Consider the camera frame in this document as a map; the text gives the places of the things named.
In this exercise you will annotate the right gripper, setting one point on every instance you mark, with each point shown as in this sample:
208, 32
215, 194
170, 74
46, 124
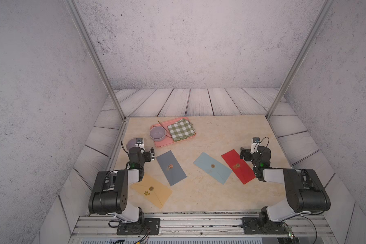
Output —
248, 154

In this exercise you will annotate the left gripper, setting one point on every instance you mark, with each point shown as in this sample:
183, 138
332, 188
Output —
148, 158

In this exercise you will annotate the light blue envelope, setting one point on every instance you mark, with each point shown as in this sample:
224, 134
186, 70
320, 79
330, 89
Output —
214, 168

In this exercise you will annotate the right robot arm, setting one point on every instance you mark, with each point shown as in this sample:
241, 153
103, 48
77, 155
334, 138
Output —
304, 191

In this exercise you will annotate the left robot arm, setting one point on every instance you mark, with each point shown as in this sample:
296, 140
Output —
109, 195

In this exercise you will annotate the red envelope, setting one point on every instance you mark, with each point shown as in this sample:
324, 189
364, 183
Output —
241, 169

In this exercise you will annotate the grey envelope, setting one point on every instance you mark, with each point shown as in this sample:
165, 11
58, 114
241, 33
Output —
171, 168

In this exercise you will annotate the yellow envelope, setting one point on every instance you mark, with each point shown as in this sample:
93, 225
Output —
154, 191

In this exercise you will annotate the lilac bowl on table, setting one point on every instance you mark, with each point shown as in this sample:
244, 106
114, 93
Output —
131, 143

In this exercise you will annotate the lilac bowl on tray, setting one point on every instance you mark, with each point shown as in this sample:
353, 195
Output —
157, 134

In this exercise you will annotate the pink tray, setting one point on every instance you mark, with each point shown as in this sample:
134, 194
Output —
168, 141

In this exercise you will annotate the wooden stick on tray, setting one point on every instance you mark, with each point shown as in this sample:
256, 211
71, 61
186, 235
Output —
166, 130

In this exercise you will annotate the green checkered cloth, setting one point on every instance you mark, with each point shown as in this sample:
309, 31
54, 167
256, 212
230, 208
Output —
181, 130

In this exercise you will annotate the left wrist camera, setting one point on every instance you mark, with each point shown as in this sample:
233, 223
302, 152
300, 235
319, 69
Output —
139, 143

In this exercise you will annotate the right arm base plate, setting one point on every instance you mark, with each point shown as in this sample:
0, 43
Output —
254, 226

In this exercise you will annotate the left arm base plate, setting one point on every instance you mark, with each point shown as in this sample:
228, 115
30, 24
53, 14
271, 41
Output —
138, 226

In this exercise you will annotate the aluminium front rail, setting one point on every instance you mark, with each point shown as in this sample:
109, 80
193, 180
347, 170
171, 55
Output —
204, 224

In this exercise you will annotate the left aluminium frame post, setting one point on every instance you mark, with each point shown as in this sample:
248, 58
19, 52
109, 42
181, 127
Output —
93, 54

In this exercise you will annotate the aluminium frame post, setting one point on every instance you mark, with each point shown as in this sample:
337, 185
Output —
93, 54
309, 40

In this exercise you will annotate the right aluminium frame post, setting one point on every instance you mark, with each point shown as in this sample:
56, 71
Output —
309, 40

